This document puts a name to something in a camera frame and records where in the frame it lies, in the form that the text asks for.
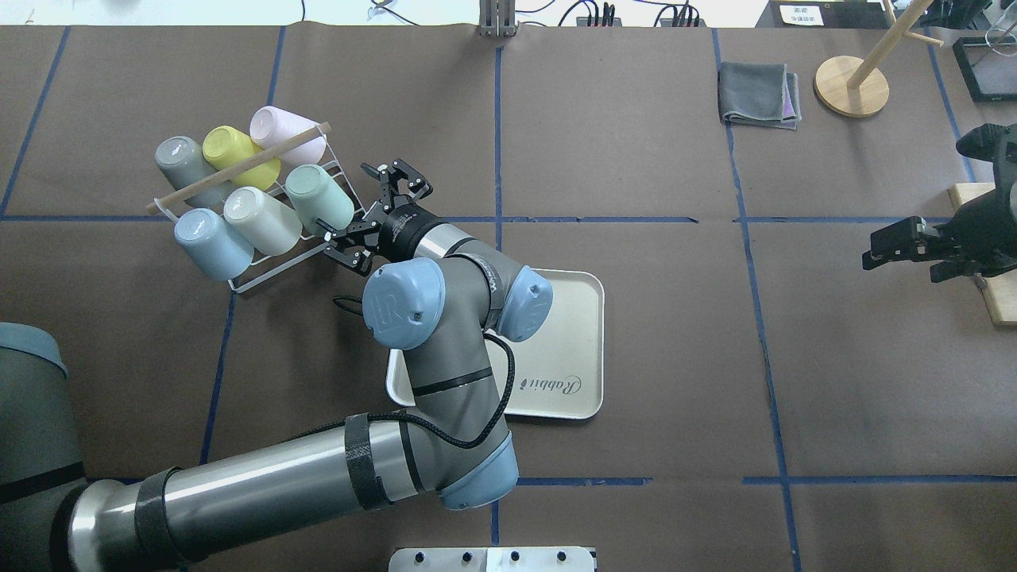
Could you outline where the pink cup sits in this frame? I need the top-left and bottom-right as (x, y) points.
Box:
(249, 106), (327, 167)

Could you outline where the yellow cup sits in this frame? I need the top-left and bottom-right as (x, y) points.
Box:
(201, 126), (282, 191)

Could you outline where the black box with label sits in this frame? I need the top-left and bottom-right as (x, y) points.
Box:
(758, 1), (840, 28)

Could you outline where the green cup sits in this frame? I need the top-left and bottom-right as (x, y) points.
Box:
(284, 165), (355, 238)

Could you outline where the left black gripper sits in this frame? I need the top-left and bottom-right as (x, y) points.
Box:
(315, 160), (435, 276)

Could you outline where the black metal tray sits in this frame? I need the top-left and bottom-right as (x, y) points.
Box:
(952, 37), (1016, 102)

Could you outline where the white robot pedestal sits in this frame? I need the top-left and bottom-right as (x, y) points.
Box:
(388, 546), (598, 571)

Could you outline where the cream cup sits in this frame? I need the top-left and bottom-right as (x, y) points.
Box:
(224, 186), (303, 256)

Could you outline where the wooden cutting board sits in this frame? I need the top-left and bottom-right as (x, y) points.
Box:
(949, 182), (1017, 327)

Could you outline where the wooden mug tree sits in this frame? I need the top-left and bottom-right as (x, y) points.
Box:
(813, 1), (945, 118)

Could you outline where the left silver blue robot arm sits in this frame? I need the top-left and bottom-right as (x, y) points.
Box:
(1, 160), (553, 571)

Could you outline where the blue cup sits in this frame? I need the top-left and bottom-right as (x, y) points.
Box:
(173, 209), (254, 281)

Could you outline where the white wire cup rack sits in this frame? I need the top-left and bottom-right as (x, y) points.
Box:
(146, 107), (364, 294)

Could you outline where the grey cup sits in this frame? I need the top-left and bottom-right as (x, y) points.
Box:
(155, 135), (236, 209)

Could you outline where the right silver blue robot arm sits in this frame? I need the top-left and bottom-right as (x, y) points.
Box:
(861, 123), (1016, 283)

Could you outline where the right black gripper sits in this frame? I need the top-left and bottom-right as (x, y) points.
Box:
(862, 214), (1016, 284)

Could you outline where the aluminium frame post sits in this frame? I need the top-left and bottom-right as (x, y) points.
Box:
(478, 0), (518, 37)

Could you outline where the beige rabbit tray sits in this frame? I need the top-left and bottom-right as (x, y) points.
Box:
(385, 269), (605, 420)

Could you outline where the grey folded cloth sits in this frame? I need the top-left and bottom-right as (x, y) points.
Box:
(717, 61), (802, 131)

